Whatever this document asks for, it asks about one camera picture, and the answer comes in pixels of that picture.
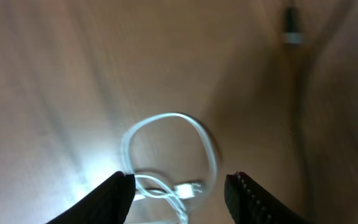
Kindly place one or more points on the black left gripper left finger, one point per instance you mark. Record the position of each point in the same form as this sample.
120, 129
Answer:
108, 203

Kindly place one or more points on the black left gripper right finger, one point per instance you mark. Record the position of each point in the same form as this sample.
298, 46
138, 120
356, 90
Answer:
249, 203

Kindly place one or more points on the black USB cable blue plug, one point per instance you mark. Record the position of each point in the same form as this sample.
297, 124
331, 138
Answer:
292, 34

